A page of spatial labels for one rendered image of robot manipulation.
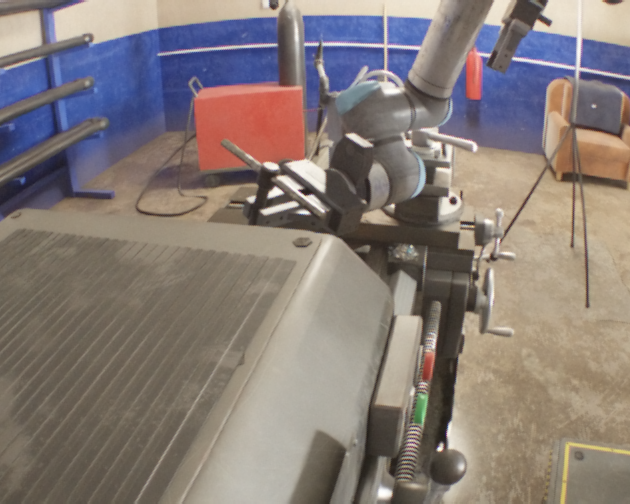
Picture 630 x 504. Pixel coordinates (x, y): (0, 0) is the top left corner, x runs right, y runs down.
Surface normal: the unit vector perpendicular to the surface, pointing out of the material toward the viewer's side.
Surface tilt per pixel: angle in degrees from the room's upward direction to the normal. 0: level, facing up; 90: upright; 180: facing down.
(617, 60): 90
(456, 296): 90
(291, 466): 45
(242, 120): 90
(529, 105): 90
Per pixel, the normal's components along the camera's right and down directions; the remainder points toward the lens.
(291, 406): 0.66, -0.55
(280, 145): 0.09, 0.48
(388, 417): -0.26, 0.48
